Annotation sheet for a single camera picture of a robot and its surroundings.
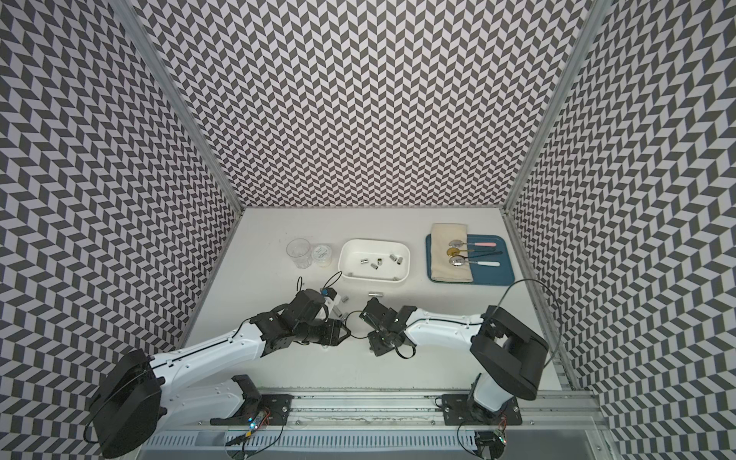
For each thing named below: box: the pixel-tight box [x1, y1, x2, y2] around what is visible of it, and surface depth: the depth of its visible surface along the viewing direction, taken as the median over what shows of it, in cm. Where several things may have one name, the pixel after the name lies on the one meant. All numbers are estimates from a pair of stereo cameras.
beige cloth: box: [430, 222, 474, 283], surface depth 106 cm
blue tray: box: [425, 232, 515, 286], surface depth 104 cm
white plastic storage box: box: [338, 238, 412, 283], surface depth 103 cm
